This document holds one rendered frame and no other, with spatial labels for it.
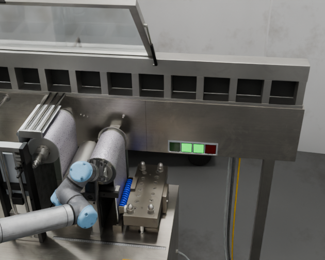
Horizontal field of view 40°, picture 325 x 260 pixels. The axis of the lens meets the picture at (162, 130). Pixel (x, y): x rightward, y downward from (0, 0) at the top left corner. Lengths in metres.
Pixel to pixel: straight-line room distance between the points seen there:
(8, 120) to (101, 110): 0.51
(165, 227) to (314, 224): 1.72
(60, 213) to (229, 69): 0.99
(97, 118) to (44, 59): 0.38
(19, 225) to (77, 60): 0.92
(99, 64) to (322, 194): 2.47
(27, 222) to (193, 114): 1.00
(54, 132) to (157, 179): 0.60
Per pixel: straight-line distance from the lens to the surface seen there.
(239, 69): 2.04
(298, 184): 4.03
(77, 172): 1.64
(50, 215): 1.53
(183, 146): 2.24
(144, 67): 2.07
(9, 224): 1.49
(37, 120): 2.03
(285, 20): 3.86
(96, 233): 2.20
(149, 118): 2.19
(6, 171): 2.02
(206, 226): 3.51
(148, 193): 2.21
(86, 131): 2.31
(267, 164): 2.51
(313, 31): 3.90
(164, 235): 2.18
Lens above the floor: 2.47
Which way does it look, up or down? 33 degrees down
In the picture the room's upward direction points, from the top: 1 degrees counter-clockwise
